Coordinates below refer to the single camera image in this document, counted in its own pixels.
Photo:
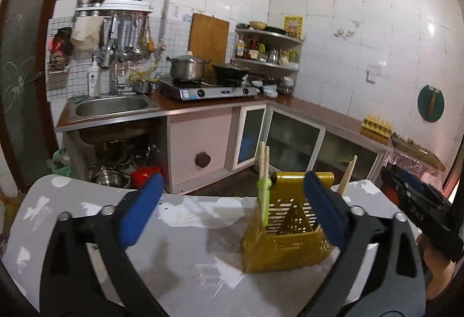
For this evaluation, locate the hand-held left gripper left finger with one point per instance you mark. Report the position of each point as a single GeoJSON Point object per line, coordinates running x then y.
{"type": "Point", "coordinates": [141, 211]}

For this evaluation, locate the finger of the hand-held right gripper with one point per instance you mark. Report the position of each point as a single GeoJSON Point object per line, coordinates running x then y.
{"type": "Point", "coordinates": [402, 182]}

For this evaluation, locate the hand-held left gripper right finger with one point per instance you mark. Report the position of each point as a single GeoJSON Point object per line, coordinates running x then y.
{"type": "Point", "coordinates": [326, 211]}

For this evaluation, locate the wooden chopstick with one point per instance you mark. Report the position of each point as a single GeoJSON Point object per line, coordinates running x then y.
{"type": "Point", "coordinates": [267, 161]}
{"type": "Point", "coordinates": [261, 157]}
{"type": "Point", "coordinates": [348, 173]}

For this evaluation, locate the yellow plastic utensil holder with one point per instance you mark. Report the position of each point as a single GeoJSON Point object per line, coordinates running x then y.
{"type": "Point", "coordinates": [286, 251]}

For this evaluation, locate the hanging steel kitchen utensils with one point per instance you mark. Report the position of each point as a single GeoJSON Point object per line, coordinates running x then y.
{"type": "Point", "coordinates": [127, 39]}

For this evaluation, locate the person's right hand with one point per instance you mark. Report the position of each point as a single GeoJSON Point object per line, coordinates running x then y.
{"type": "Point", "coordinates": [437, 270]}

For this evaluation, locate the pink plastic covered stand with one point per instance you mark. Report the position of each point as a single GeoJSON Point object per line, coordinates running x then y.
{"type": "Point", "coordinates": [402, 161]}

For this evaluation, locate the red plastic basin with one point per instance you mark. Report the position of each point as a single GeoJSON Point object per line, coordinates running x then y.
{"type": "Point", "coordinates": [145, 177]}

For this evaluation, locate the long wooden board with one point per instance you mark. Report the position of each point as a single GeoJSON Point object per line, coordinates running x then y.
{"type": "Point", "coordinates": [417, 152]}

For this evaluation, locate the steel basin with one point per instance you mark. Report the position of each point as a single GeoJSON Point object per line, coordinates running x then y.
{"type": "Point", "coordinates": [110, 178]}

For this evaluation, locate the yellow egg tray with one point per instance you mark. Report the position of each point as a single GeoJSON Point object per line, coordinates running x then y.
{"type": "Point", "coordinates": [377, 126]}

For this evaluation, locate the green round board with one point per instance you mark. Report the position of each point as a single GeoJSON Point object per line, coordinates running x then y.
{"type": "Point", "coordinates": [430, 103]}

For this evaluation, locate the green plastic bag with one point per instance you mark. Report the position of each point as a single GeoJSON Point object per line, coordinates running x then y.
{"type": "Point", "coordinates": [63, 164]}

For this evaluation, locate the kitchen counter cabinet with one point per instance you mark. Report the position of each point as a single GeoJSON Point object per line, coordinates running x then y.
{"type": "Point", "coordinates": [203, 142]}

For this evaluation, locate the steel sink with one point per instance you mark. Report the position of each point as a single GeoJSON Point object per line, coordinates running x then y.
{"type": "Point", "coordinates": [112, 107]}

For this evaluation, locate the small steel pot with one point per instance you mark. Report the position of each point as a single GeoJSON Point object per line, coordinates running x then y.
{"type": "Point", "coordinates": [142, 86]}

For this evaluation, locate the glass jar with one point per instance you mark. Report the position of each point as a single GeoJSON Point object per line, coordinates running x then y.
{"type": "Point", "coordinates": [286, 86]}

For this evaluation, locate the stacked white bowls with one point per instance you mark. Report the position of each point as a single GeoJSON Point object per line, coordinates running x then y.
{"type": "Point", "coordinates": [266, 89]}

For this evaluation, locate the steel gas stove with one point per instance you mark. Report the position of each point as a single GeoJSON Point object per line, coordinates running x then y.
{"type": "Point", "coordinates": [206, 90]}

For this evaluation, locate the white soap bottle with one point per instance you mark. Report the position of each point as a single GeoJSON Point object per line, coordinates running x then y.
{"type": "Point", "coordinates": [94, 79]}

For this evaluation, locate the steel faucet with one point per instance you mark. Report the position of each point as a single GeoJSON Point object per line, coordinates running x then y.
{"type": "Point", "coordinates": [113, 70]}

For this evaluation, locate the steel cooking pot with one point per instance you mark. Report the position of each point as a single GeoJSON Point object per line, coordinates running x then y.
{"type": "Point", "coordinates": [188, 67]}

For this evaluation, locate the black wok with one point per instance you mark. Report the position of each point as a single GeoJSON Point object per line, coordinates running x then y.
{"type": "Point", "coordinates": [230, 71]}

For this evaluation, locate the row of condiment bottles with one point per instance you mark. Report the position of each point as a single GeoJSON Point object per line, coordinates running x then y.
{"type": "Point", "coordinates": [264, 54]}

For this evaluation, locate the brown door with frosted glass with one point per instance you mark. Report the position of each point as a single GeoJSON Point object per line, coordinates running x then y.
{"type": "Point", "coordinates": [25, 77]}

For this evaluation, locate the red items on grid rack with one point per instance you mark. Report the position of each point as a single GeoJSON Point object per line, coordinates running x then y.
{"type": "Point", "coordinates": [60, 48]}

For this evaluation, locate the steel corner shelf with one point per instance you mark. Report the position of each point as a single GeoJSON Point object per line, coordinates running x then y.
{"type": "Point", "coordinates": [270, 35]}

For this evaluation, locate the wooden cutting board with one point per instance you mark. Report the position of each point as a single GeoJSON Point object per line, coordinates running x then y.
{"type": "Point", "coordinates": [209, 37]}

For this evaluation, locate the hanging beige cloth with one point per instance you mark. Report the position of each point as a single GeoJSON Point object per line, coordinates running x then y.
{"type": "Point", "coordinates": [85, 33]}

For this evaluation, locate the black pan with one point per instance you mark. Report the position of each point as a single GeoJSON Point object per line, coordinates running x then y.
{"type": "Point", "coordinates": [276, 30]}

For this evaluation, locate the beige bowl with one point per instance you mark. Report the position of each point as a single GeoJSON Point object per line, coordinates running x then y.
{"type": "Point", "coordinates": [258, 25]}

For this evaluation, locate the small wall hooks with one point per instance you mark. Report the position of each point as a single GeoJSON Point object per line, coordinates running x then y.
{"type": "Point", "coordinates": [346, 32]}

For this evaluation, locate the yellow wall poster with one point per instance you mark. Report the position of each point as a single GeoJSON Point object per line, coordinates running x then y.
{"type": "Point", "coordinates": [293, 27]}

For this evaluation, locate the white wall rack shelf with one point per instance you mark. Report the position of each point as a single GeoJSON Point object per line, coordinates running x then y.
{"type": "Point", "coordinates": [116, 8]}

